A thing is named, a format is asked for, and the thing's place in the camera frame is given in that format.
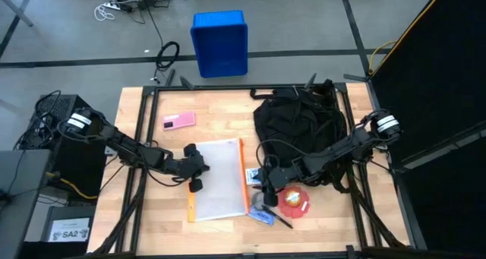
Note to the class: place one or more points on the black case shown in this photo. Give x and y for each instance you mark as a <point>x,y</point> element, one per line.
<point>68,211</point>

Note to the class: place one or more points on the mesh zip pouch orange trim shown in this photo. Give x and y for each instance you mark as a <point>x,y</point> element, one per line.
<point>222,179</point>

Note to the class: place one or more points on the black metal table frame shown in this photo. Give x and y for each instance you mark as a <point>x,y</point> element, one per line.
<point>228,87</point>

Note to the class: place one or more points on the small white blue packet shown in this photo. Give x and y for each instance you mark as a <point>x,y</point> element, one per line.
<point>252,176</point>

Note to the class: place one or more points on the black pen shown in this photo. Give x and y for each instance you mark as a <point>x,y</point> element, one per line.
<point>281,220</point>

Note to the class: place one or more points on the black metal beam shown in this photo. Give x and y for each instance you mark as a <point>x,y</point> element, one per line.
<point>467,135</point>

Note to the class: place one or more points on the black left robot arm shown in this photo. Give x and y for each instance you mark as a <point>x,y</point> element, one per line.
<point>125,149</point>

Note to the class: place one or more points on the black computer tower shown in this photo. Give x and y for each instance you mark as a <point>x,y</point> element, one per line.
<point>76,164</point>

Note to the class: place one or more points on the grey round item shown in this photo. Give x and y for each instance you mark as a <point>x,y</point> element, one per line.
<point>257,200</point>

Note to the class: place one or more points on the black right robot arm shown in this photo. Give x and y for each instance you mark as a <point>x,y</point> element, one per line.
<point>341,149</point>

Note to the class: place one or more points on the grey metal leg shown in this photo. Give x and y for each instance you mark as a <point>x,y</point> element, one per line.
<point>17,10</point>

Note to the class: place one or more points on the blue white snack bar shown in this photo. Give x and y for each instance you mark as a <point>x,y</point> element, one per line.
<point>260,216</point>

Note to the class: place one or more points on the black backdrop panel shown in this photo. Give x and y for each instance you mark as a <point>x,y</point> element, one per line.
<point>436,61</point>

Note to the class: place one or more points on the blue plastic bin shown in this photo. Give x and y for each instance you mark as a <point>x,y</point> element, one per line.
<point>220,42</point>

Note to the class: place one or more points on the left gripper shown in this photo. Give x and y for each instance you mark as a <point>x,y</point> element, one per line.
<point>191,166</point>

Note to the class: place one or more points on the black backpack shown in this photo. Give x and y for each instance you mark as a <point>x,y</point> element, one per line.
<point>296,118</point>

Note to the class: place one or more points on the pink smartphone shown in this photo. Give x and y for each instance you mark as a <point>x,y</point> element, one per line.
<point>178,121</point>

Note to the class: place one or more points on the grey desk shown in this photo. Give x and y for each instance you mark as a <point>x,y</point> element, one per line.
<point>19,198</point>

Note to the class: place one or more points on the white power strip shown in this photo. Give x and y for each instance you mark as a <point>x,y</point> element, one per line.
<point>114,5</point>

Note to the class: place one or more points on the white SA2 label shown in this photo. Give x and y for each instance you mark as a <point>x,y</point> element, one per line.
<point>70,234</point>

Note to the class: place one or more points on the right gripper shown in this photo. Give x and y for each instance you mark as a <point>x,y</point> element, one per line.
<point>275,177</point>

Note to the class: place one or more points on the pink round item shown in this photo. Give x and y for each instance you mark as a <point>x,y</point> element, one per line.
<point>286,211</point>

